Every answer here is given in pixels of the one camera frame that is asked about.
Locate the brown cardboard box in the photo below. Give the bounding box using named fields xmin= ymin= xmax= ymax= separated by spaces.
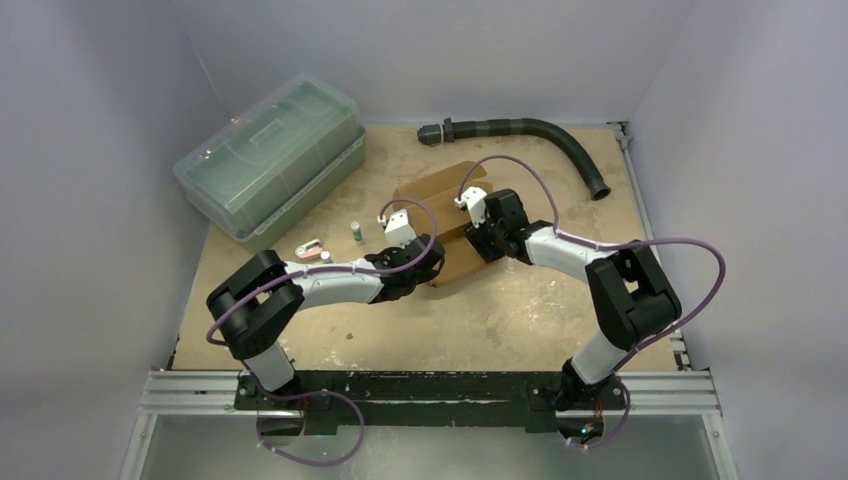
xmin=393 ymin=161 xmax=486 ymax=288

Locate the pink white small tool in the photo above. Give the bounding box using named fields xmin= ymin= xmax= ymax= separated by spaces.
xmin=294 ymin=239 xmax=324 ymax=263

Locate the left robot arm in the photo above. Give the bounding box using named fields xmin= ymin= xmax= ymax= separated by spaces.
xmin=205 ymin=234 xmax=446 ymax=409

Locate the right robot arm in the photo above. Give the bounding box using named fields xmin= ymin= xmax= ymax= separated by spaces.
xmin=454 ymin=187 xmax=682 ymax=409

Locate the clear plastic storage box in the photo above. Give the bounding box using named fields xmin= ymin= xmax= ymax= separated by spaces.
xmin=173 ymin=74 xmax=366 ymax=252

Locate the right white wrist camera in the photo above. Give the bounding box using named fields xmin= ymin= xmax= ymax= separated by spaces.
xmin=454 ymin=186 xmax=487 ymax=228

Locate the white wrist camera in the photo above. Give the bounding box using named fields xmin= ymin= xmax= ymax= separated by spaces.
xmin=378 ymin=208 xmax=417 ymax=248
xmin=454 ymin=186 xmax=487 ymax=228

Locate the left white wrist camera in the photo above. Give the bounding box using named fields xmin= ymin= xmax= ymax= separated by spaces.
xmin=378 ymin=208 xmax=417 ymax=248

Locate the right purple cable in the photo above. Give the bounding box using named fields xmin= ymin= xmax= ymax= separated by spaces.
xmin=457 ymin=154 xmax=727 ymax=454

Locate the purple cable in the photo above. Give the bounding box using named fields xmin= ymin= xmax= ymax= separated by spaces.
xmin=457 ymin=154 xmax=727 ymax=454
xmin=205 ymin=197 xmax=440 ymax=467

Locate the black corrugated hose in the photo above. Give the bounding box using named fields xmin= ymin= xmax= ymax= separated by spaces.
xmin=417 ymin=117 xmax=612 ymax=201

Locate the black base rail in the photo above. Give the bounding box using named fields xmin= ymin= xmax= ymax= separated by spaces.
xmin=234 ymin=370 xmax=628 ymax=440

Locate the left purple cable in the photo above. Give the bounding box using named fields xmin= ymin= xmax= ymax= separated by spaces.
xmin=205 ymin=197 xmax=440 ymax=467

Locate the aluminium frame profile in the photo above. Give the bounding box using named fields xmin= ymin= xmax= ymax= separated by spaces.
xmin=119 ymin=370 xmax=739 ymax=479

